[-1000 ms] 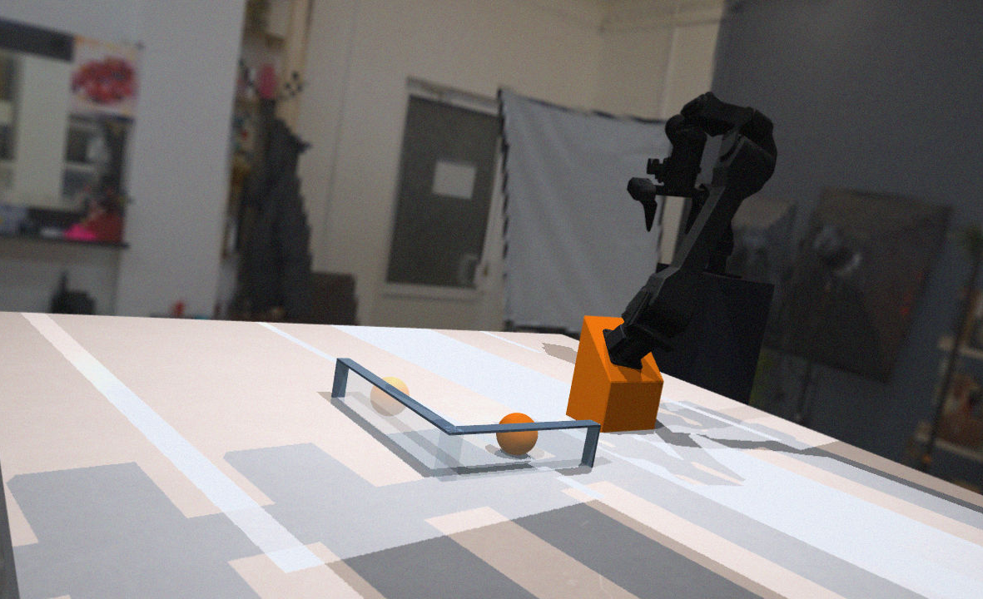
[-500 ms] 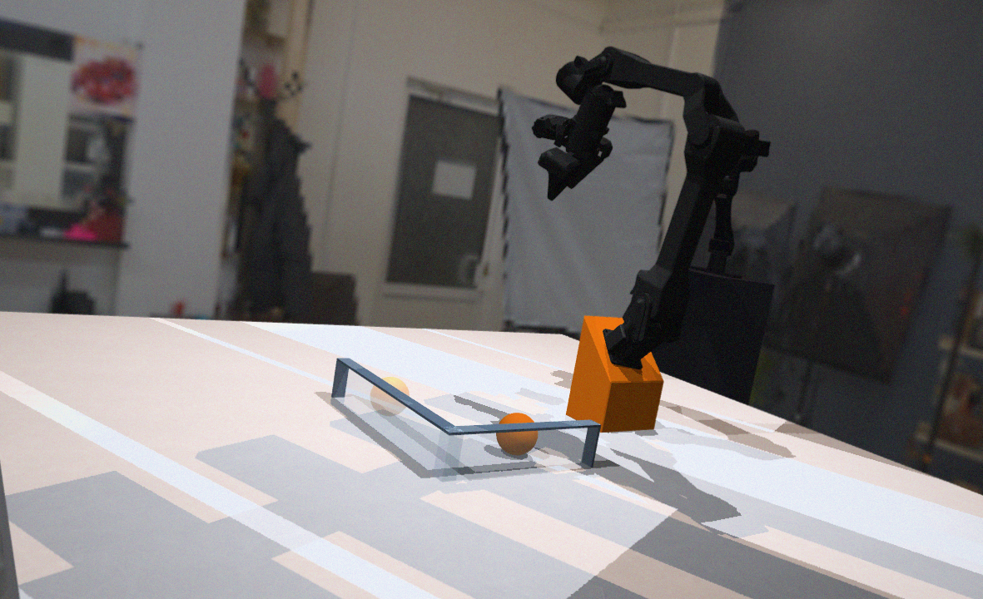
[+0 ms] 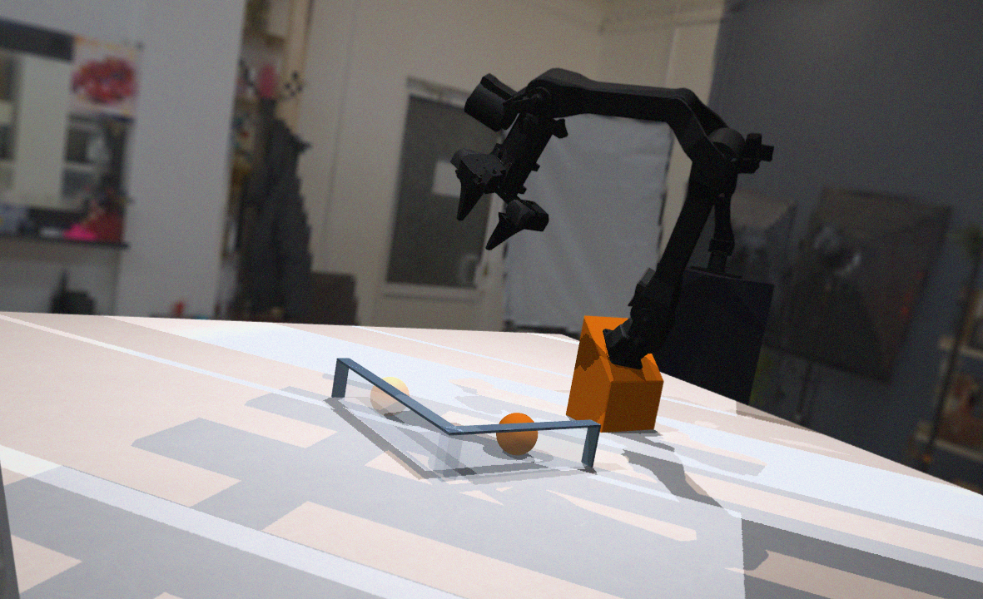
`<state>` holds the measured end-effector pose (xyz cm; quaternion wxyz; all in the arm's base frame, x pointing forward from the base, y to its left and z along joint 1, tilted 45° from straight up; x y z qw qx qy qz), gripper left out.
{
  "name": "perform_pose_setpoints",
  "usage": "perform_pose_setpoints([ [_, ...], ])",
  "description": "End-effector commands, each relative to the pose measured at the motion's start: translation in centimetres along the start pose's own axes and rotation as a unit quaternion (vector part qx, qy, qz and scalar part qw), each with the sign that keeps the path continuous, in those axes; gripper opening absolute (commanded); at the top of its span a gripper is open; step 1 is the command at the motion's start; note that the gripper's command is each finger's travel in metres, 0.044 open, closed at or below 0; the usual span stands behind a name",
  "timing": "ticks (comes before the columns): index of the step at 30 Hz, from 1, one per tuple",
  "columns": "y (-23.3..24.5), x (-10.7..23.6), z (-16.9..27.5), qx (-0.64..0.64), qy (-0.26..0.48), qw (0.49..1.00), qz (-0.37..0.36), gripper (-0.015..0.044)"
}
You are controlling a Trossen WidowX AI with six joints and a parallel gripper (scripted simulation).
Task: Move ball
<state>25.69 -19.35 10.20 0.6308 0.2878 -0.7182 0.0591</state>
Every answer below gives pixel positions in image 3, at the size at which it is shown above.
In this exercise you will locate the clear low corner walls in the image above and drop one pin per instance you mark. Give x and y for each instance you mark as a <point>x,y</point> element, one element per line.
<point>462,457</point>

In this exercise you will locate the orange-brown ball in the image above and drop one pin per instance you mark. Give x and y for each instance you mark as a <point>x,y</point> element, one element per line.
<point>516,418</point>

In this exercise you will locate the clear blue l-shaped low wall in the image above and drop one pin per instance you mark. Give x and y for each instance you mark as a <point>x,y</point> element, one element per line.
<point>448,427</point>

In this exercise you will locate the orange see-through ball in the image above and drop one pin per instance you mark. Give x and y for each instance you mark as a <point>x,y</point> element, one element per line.
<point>397,383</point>

